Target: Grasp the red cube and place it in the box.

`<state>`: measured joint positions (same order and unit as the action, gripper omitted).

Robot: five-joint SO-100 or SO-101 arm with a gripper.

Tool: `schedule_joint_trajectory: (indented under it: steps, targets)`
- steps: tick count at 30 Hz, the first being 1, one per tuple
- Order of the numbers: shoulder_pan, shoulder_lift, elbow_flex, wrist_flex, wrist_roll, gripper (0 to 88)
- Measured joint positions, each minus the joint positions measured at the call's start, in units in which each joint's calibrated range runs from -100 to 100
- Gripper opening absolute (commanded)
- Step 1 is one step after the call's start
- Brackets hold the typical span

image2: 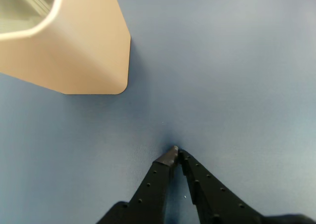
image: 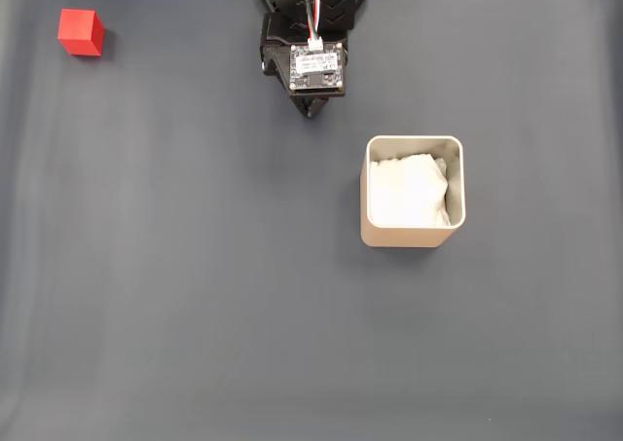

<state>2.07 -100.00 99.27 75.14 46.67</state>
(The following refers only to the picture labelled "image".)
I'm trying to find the red white black camera cable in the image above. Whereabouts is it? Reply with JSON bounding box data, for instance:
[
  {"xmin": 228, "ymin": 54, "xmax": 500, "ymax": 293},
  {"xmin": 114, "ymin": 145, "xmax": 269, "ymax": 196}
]
[{"xmin": 301, "ymin": 0, "xmax": 326, "ymax": 53}]

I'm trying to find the dark blue-grey table mat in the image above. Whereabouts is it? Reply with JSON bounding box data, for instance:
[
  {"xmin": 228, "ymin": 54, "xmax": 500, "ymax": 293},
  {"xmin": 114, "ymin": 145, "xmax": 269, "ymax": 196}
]
[{"xmin": 0, "ymin": 0, "xmax": 623, "ymax": 441}]

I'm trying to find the beige metal square box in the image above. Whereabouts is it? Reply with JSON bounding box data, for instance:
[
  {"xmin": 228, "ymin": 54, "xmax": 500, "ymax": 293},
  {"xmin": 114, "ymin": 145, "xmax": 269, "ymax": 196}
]
[{"xmin": 359, "ymin": 134, "xmax": 467, "ymax": 249}]

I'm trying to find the bare camera circuit board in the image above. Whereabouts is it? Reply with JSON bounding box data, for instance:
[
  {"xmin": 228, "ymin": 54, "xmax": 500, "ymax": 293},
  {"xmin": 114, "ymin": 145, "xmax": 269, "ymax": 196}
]
[{"xmin": 288, "ymin": 42, "xmax": 348, "ymax": 97}]

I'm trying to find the red cube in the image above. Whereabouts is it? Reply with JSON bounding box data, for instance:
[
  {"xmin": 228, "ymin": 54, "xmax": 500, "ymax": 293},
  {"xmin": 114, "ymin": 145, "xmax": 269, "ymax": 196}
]
[{"xmin": 56, "ymin": 8, "xmax": 106, "ymax": 58}]

